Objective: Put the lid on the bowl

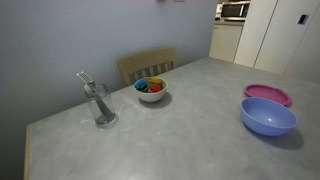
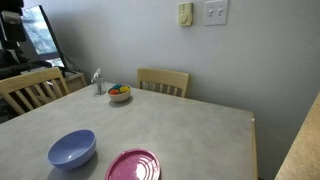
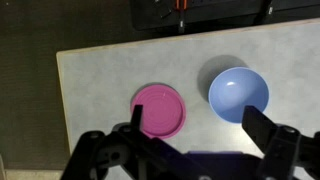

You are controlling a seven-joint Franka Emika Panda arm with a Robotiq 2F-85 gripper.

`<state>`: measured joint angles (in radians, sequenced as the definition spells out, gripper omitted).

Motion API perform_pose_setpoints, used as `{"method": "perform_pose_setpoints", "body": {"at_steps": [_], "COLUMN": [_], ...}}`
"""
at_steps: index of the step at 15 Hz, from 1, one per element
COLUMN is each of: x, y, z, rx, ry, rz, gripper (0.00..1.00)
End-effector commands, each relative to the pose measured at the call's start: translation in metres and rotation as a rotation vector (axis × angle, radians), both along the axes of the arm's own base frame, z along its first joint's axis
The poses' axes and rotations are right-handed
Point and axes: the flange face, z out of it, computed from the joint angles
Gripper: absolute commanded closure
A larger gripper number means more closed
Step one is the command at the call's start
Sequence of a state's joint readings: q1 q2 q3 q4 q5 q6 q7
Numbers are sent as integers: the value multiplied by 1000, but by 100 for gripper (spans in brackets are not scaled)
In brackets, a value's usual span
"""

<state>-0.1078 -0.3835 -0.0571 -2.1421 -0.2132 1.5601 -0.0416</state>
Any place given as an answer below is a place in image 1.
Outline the black door handle plate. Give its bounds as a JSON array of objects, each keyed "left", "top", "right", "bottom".
[{"left": 298, "top": 14, "right": 309, "bottom": 25}]

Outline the white ceramic bowl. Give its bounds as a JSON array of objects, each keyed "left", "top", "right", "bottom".
[{"left": 133, "top": 77, "right": 168, "bottom": 102}]

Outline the yellow toy piece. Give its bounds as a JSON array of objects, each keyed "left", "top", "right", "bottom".
[{"left": 148, "top": 77, "right": 162, "bottom": 85}]

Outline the blue plastic bowl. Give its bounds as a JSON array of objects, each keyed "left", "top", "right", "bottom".
[{"left": 240, "top": 97, "right": 298, "bottom": 136}]

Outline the orange toy piece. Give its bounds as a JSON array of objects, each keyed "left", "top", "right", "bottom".
[{"left": 149, "top": 84, "right": 162, "bottom": 93}]

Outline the white cabinet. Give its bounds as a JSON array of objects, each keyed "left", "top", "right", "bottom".
[{"left": 209, "top": 24, "right": 243, "bottom": 62}]

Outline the wooden chair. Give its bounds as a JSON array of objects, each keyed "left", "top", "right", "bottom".
[{"left": 117, "top": 47, "right": 176, "bottom": 86}]

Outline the blue toy piece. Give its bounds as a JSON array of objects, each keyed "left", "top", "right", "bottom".
[{"left": 134, "top": 79, "right": 148, "bottom": 92}]

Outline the microwave oven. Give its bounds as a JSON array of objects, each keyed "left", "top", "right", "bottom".
[{"left": 221, "top": 1, "right": 250, "bottom": 21}]

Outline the metal fork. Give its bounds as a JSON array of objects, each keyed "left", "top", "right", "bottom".
[{"left": 77, "top": 71, "right": 115, "bottom": 124}]

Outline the clear glass jar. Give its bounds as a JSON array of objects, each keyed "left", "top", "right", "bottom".
[{"left": 85, "top": 84, "right": 116, "bottom": 127}]

